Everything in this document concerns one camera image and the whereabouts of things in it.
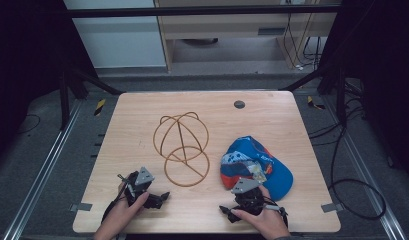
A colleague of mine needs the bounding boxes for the looped black floor cable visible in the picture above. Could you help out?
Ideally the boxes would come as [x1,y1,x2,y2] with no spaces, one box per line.
[307,94,388,221]

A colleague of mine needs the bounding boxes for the hanging desk cables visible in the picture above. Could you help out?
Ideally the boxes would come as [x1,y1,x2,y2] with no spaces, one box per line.
[282,12,324,72]

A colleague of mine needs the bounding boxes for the dark curtain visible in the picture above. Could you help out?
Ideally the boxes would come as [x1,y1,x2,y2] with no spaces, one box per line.
[0,0,100,168]
[316,0,409,186]

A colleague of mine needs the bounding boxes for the white cabinet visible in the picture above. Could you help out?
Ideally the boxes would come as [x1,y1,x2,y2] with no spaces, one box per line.
[63,0,168,70]

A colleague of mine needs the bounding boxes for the black horizontal frame bar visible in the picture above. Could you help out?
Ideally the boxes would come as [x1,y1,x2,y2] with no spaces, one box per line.
[63,3,344,20]

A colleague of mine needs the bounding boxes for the brown wire hat stand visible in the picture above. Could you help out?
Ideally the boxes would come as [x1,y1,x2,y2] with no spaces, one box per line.
[152,111,211,188]

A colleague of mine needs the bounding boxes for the thin black floor cable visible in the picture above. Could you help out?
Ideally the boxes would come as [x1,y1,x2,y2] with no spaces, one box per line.
[16,113,42,136]

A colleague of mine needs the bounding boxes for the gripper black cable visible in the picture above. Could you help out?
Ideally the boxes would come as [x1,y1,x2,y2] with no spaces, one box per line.
[262,196,290,228]
[101,173,137,224]

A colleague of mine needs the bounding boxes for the blue and red cap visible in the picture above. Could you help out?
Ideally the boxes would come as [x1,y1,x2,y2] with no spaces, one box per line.
[219,135,295,202]

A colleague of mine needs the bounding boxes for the grey metal table bracket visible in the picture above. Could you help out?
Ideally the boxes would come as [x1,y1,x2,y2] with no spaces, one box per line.
[69,202,94,213]
[320,202,345,214]

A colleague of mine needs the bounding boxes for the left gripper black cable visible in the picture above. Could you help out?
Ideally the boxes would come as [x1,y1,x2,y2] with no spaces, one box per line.
[101,173,137,224]

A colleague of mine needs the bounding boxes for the aluminium floor rail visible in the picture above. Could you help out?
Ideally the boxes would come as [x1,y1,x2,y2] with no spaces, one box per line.
[1,99,84,240]
[321,95,409,240]

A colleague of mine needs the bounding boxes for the yellow and black tape strip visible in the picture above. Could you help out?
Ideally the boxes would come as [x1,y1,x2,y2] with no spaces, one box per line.
[306,95,326,111]
[93,98,107,117]

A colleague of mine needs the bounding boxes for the black metal frame stand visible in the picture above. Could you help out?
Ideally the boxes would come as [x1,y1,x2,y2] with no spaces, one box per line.
[277,65,348,128]
[57,62,126,132]

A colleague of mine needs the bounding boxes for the person's right hand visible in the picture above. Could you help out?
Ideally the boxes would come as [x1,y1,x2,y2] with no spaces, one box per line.
[230,184,291,240]

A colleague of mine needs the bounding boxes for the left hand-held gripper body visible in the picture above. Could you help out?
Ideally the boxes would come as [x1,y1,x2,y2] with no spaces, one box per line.
[123,166,161,210]

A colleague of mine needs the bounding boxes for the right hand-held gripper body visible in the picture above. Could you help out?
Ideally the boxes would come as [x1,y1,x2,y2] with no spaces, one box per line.
[230,177,270,216]

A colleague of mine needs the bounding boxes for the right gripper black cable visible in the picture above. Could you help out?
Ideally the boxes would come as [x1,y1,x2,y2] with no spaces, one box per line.
[262,196,290,228]

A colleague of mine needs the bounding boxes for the person's left hand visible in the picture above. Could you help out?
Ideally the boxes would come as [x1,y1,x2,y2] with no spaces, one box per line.
[93,182,150,240]

